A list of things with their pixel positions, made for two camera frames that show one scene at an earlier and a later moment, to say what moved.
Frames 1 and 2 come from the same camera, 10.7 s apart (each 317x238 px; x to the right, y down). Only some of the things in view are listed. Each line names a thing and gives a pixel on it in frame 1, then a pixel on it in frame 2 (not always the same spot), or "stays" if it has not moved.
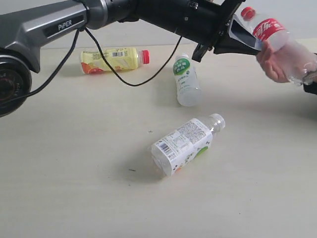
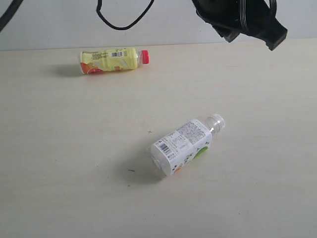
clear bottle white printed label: x=186 y=145 stays
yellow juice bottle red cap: x=93 y=61 stays
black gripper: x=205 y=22 → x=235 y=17
